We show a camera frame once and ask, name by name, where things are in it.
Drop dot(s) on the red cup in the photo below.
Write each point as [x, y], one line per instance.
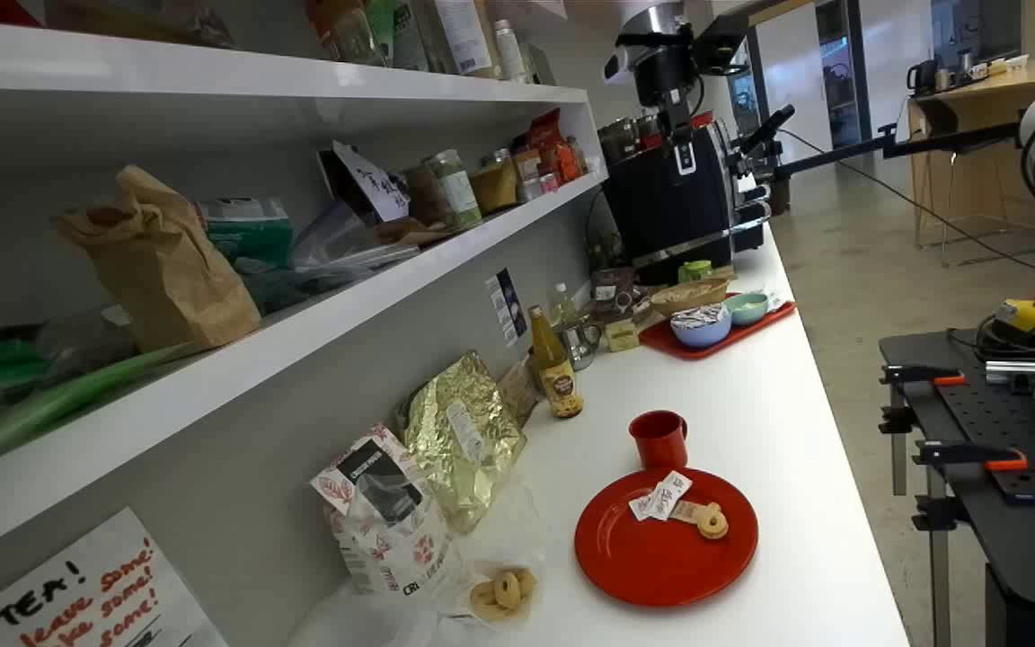
[660, 439]

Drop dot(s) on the red plate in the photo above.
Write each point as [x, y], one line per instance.
[663, 563]

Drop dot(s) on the small clear bottle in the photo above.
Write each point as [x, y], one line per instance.
[566, 316]

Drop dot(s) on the yellow glass bottle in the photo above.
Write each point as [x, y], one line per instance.
[555, 373]

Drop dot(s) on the gold foil bag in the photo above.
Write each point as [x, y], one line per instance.
[466, 436]

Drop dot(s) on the glass jar brown content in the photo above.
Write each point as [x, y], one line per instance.
[493, 184]

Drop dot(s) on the glass jar white label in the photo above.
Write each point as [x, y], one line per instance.
[456, 194]

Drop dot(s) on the red orange snack pack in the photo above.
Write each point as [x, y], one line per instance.
[555, 144]

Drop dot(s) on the blue white bowl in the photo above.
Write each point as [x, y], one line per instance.
[703, 325]

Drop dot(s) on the black coffee machine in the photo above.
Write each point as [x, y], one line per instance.
[675, 194]

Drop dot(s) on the white black carton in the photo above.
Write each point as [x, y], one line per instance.
[364, 180]

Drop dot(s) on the white printed sachet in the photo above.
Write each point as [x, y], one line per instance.
[670, 488]
[644, 505]

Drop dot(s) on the green bowl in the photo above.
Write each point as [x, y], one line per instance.
[749, 306]

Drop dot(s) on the white patterned coffee bag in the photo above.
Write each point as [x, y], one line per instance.
[386, 515]

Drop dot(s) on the red serving tray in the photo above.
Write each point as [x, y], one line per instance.
[772, 325]

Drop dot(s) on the beige cookie packet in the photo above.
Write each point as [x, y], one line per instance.
[707, 521]

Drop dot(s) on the white plastic bottle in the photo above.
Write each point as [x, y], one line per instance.
[507, 52]

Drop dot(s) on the teal box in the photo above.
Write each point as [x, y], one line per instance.
[248, 232]

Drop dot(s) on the brown paper bag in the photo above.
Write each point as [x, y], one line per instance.
[169, 273]

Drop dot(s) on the black kettle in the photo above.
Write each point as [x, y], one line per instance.
[925, 79]

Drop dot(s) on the green plastic packages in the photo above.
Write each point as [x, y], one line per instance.
[36, 402]

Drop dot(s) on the wooden counter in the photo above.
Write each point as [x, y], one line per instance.
[972, 144]

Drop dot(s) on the yellow black tool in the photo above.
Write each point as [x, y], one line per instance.
[1025, 316]

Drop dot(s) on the handwritten tea sign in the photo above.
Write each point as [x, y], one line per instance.
[87, 594]

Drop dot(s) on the black work table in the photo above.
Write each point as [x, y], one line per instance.
[1023, 541]

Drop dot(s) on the black wall label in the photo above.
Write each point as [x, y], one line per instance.
[507, 305]

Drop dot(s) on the white wall shelf unit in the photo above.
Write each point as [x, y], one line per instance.
[243, 361]

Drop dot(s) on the black camera boom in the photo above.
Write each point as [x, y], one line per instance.
[889, 144]

